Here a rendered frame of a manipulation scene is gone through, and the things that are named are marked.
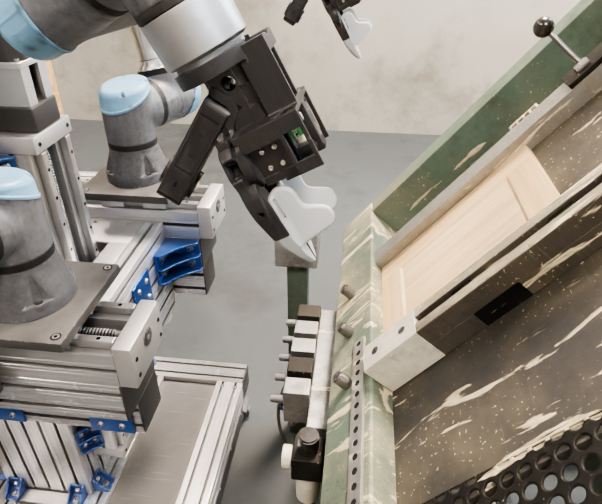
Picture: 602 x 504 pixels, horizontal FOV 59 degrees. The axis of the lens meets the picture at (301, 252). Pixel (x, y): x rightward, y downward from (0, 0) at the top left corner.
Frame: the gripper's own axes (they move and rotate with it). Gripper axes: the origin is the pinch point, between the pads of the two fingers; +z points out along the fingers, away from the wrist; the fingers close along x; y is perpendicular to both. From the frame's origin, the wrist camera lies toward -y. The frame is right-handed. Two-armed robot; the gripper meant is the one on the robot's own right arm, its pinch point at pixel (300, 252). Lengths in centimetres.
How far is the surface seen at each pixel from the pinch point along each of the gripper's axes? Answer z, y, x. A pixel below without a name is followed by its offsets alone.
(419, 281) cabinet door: 39, 1, 44
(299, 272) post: 48, -35, 81
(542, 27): 8, 39, 65
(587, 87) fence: 20, 42, 59
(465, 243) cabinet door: 34, 13, 44
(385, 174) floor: 126, -34, 309
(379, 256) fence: 40, -7, 61
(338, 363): 44, -18, 34
